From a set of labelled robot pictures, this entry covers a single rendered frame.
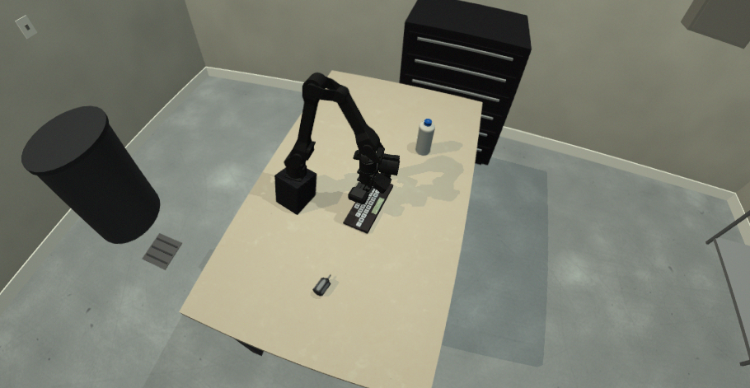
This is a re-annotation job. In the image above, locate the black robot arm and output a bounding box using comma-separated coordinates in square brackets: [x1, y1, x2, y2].
[284, 72, 400, 194]

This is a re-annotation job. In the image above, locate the dark grey keyboard case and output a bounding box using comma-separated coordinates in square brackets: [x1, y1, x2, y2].
[343, 184, 393, 233]

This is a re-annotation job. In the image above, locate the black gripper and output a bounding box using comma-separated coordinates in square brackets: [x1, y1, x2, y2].
[348, 168, 379, 205]

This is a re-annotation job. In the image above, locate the grey bottle with blue cap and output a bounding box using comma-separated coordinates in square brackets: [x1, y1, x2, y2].
[415, 119, 435, 156]

